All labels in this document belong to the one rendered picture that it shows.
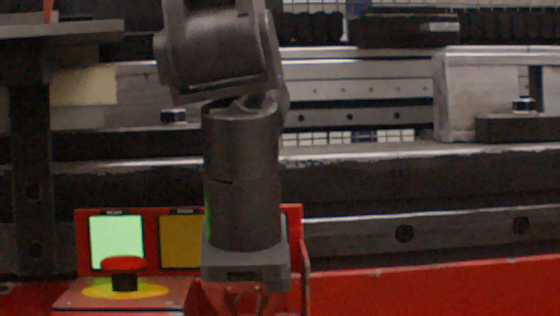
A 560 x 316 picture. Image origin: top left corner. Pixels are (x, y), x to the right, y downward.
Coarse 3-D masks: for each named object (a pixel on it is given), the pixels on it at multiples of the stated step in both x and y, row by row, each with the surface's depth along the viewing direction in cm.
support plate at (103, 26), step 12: (36, 24) 99; (48, 24) 99; (60, 24) 99; (72, 24) 100; (84, 24) 100; (96, 24) 100; (108, 24) 100; (120, 24) 100; (0, 36) 99; (12, 36) 99; (24, 36) 99; (36, 36) 100; (48, 36) 101; (60, 36) 103; (72, 36) 104; (84, 36) 106; (96, 36) 107; (108, 36) 108; (120, 36) 110
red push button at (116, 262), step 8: (112, 256) 98; (120, 256) 98; (128, 256) 98; (136, 256) 98; (104, 264) 97; (112, 264) 97; (120, 264) 97; (128, 264) 97; (136, 264) 97; (144, 264) 98; (112, 272) 97; (120, 272) 97; (128, 272) 97; (136, 272) 98; (112, 280) 98; (120, 280) 98; (128, 280) 98; (136, 280) 98; (112, 288) 98; (120, 288) 98; (128, 288) 98; (136, 288) 98
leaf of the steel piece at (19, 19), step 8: (0, 16) 116; (8, 16) 116; (16, 16) 116; (24, 16) 116; (32, 16) 116; (40, 16) 116; (56, 16) 116; (0, 24) 116; (8, 24) 116; (16, 24) 116; (24, 24) 116
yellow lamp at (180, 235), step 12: (168, 216) 107; (180, 216) 107; (192, 216) 107; (204, 216) 107; (168, 228) 107; (180, 228) 107; (192, 228) 107; (168, 240) 107; (180, 240) 107; (192, 240) 107; (168, 252) 107; (180, 252) 107; (192, 252) 107; (168, 264) 107; (180, 264) 107; (192, 264) 107
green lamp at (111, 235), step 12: (96, 228) 107; (108, 228) 107; (120, 228) 107; (132, 228) 107; (96, 240) 107; (108, 240) 107; (120, 240) 107; (132, 240) 107; (96, 252) 107; (108, 252) 107; (120, 252) 107; (132, 252) 107; (96, 264) 107
